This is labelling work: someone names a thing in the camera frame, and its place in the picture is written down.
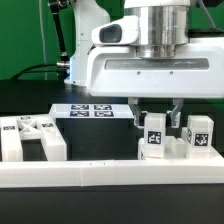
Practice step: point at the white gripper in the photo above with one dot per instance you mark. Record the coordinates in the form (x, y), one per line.
(134, 57)

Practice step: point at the white chair seat part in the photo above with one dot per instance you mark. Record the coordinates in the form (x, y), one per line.
(174, 149)

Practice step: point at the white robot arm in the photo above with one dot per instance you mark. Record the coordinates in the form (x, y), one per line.
(88, 16)

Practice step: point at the white flat tagged plate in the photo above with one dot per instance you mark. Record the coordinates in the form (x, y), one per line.
(91, 111)

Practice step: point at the white boundary fence frame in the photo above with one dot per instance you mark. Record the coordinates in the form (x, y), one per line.
(14, 172)

